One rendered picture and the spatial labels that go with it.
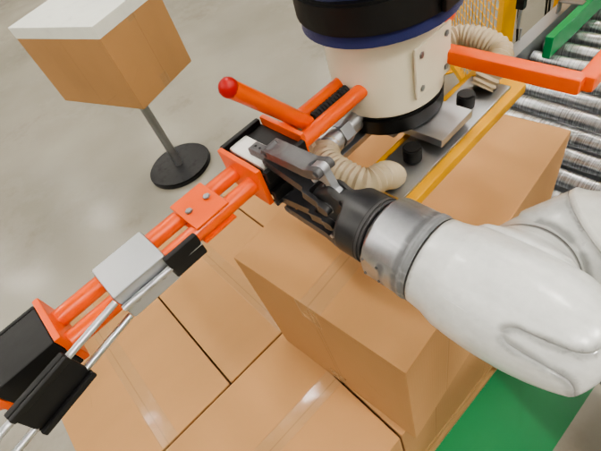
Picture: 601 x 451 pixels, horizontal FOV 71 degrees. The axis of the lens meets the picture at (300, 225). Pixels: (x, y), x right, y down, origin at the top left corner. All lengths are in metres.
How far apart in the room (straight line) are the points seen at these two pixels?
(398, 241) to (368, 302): 0.36
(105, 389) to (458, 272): 1.17
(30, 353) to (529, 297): 0.46
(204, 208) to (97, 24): 1.59
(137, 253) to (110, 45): 1.62
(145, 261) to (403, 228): 0.28
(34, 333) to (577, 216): 0.55
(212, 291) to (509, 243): 1.08
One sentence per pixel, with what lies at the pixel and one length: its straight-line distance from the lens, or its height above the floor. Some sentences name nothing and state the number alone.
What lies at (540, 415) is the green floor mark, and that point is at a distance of 1.68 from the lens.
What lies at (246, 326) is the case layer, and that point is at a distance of 1.25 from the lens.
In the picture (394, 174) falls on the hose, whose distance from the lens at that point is 0.59.
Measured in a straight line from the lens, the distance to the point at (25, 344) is 0.53.
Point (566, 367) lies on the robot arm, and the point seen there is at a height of 1.25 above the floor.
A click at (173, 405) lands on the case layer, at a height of 0.54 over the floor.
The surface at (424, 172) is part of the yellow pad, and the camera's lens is 0.65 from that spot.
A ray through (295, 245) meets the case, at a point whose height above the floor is 0.94.
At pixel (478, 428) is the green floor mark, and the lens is 1.64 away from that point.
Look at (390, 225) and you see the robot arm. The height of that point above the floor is 1.28.
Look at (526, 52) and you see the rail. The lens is 1.96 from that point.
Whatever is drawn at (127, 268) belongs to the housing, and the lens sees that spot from 0.51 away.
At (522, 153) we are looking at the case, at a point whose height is 0.94.
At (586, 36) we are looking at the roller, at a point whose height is 0.55.
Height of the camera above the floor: 1.58
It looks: 48 degrees down
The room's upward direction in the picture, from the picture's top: 22 degrees counter-clockwise
